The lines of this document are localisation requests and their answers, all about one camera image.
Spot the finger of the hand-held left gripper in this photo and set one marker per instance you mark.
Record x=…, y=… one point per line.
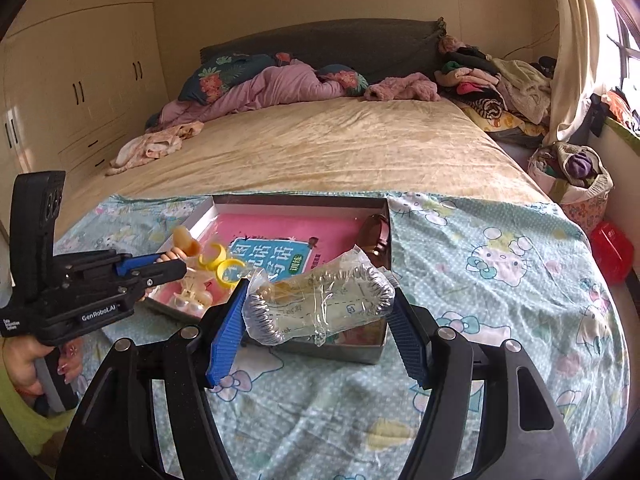
x=142, y=263
x=165, y=273

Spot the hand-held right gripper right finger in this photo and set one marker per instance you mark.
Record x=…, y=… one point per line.
x=409, y=347

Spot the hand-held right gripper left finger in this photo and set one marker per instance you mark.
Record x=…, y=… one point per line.
x=226, y=340

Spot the peach hair clip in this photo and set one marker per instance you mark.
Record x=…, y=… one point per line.
x=186, y=245

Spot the pearl hair clip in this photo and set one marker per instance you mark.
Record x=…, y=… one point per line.
x=187, y=304

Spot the grey cardboard box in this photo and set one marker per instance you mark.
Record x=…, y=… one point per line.
x=345, y=353

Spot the person's left forearm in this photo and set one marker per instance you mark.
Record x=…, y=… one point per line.
x=25, y=420

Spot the person's left hand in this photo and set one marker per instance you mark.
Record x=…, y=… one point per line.
x=22, y=360

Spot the cartoon print bed sheet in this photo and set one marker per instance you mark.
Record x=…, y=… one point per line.
x=500, y=285

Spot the pink and white garment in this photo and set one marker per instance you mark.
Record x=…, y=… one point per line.
x=150, y=147

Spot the pink book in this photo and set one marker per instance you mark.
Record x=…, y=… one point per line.
x=280, y=230

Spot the large floral pillow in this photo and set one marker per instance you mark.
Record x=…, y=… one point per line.
x=215, y=77

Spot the cream wardrobe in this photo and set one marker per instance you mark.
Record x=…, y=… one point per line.
x=75, y=70

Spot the beige bedspread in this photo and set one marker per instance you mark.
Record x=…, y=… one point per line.
x=325, y=145

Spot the pink quilt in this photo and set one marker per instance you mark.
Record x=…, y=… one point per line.
x=285, y=85

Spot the red plastic container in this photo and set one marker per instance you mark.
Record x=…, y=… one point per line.
x=612, y=250

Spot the basket of clothes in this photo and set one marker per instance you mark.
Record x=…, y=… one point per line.
x=575, y=180

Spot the pink fluffy garment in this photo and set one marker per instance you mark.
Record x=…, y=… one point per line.
x=400, y=87

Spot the small floral pillow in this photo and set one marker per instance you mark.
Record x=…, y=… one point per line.
x=350, y=80

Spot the pile of clothes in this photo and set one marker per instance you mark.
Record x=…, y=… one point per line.
x=495, y=90

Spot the dark headboard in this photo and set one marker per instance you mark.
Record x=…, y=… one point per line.
x=325, y=42

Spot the pile of colourful cloth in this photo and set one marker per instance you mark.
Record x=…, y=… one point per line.
x=622, y=110

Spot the cream curtain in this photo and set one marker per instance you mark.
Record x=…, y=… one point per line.
x=575, y=60

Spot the window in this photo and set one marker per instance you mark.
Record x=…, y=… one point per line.
x=625, y=35

